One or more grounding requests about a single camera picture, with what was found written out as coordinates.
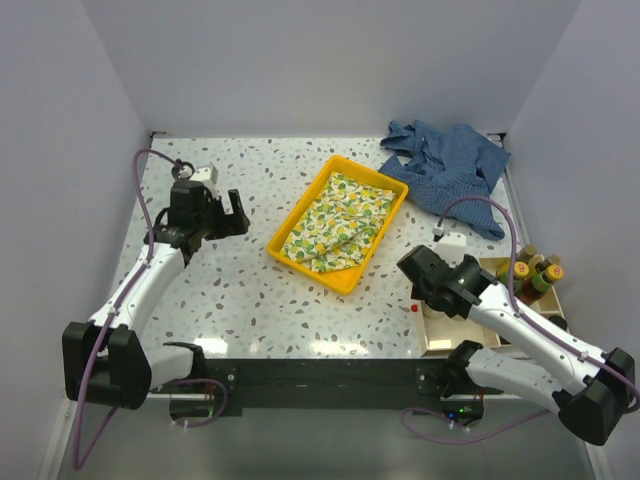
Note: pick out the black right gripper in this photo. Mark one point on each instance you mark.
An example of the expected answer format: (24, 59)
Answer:
(417, 292)

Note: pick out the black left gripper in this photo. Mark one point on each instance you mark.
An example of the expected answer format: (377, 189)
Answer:
(230, 224)

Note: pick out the red chili sauce bottle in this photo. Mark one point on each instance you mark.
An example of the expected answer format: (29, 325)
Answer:
(537, 286)
(517, 277)

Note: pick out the yellow label sauce bottle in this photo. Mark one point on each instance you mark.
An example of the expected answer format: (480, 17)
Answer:
(524, 255)

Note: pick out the yellow label oil bottle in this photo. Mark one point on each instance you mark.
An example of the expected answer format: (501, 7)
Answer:
(538, 264)

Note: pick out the white powder shaker jar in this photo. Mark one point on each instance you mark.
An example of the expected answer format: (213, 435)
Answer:
(182, 170)

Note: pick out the dark pepper grinder jar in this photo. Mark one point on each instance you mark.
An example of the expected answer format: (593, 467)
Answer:
(558, 321)

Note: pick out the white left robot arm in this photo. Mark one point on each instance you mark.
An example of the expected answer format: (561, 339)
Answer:
(104, 361)

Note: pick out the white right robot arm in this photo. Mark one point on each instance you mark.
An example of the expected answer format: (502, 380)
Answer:
(588, 389)

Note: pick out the cream divided organizer box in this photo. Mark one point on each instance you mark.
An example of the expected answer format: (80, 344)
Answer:
(439, 335)

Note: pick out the lemon print cloth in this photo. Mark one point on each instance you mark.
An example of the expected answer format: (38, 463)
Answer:
(337, 230)

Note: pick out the yellow plastic tray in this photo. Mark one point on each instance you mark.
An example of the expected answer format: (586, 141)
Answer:
(342, 281)

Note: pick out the blue checkered shirt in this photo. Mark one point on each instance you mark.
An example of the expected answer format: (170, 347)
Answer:
(443, 168)

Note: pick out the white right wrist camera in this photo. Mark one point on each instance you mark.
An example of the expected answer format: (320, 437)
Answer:
(450, 247)

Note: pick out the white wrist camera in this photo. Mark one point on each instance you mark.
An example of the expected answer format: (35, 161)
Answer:
(450, 247)
(207, 175)

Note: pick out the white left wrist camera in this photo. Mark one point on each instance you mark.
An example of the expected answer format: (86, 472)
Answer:
(207, 175)

